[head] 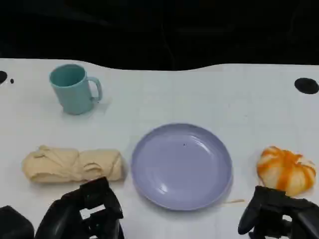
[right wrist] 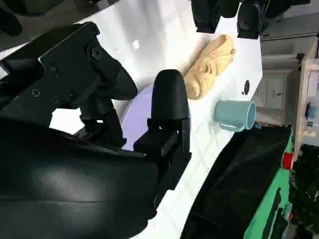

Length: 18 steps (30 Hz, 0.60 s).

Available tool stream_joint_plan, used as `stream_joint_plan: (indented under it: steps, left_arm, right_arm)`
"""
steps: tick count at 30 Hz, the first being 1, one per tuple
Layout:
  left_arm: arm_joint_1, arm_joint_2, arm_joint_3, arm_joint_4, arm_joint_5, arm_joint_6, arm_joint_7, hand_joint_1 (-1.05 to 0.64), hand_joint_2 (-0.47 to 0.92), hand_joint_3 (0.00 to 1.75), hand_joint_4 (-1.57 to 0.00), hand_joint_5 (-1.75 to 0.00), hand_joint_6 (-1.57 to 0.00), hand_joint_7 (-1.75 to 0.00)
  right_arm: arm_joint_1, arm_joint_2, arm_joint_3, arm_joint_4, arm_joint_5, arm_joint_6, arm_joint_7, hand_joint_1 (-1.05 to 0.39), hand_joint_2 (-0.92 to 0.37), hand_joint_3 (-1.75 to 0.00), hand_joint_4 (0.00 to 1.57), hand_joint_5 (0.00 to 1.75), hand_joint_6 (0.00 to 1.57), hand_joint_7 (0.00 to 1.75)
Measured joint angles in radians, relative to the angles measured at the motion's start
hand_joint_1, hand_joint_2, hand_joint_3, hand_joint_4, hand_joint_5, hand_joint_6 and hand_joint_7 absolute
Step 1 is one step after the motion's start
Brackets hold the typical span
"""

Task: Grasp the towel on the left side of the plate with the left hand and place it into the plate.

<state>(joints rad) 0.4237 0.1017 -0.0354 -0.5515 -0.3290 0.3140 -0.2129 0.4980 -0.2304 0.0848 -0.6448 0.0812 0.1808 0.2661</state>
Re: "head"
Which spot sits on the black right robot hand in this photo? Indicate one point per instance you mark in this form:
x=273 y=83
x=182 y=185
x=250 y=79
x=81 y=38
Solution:
x=271 y=206

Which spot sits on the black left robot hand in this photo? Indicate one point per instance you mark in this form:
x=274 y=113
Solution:
x=64 y=216

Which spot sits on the beige towel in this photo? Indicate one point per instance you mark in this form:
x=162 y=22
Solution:
x=72 y=164

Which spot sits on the thin wooden stick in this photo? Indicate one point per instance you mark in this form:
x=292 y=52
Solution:
x=235 y=201

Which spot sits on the orange and white bread roll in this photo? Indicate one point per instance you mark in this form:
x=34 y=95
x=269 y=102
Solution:
x=284 y=171

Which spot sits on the lilac plate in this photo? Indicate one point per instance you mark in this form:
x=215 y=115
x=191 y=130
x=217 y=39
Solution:
x=182 y=166

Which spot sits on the pale green mug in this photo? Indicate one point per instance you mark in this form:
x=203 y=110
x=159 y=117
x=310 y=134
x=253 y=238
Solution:
x=72 y=97

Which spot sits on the large black table grommet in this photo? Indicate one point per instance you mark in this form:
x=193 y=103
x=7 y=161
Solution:
x=306 y=85

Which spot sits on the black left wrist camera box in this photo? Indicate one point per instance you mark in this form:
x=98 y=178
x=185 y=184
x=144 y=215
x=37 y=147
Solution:
x=13 y=222

